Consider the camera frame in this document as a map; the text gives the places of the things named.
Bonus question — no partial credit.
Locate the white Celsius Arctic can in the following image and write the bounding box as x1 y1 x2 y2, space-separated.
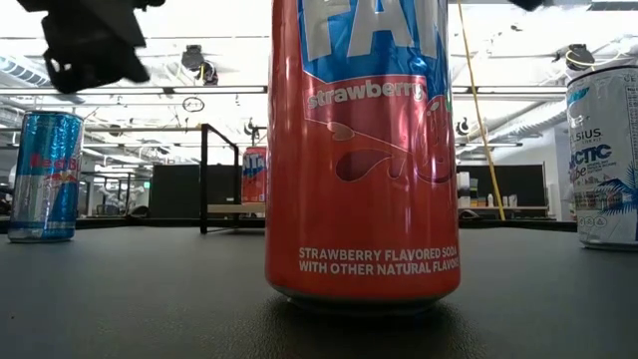
566 65 638 250

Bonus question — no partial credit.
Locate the yellow hanging cable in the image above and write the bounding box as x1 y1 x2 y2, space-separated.
456 0 506 221

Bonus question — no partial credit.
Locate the blue silver Red Bull can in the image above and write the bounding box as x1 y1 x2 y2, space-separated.
7 110 85 244

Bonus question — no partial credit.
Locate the silver air duct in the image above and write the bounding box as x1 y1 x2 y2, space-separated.
490 99 569 144
0 53 51 90

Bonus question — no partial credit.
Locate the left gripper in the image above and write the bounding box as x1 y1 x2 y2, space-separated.
41 9 151 95

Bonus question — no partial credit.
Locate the red Fanta soda can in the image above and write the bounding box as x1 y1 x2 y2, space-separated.
240 145 268 204

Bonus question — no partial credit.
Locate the wooden shelf black metal frame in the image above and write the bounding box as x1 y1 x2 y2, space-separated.
198 123 268 234

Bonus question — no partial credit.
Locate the light wood desk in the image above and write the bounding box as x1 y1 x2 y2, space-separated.
457 204 549 211

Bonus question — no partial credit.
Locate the strawberry Fanta soda can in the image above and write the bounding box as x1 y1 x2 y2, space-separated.
263 0 463 315

